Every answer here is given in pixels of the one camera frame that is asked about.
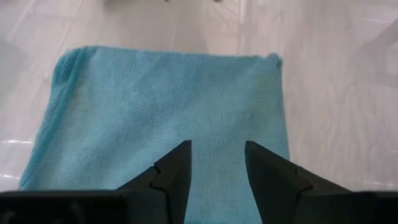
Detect light blue microfiber towel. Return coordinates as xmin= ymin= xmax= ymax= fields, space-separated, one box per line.
xmin=18 ymin=45 xmax=290 ymax=224

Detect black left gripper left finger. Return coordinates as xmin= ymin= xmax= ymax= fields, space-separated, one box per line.
xmin=115 ymin=139 xmax=193 ymax=224

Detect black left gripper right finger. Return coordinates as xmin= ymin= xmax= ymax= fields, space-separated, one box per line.
xmin=244 ymin=141 xmax=351 ymax=224

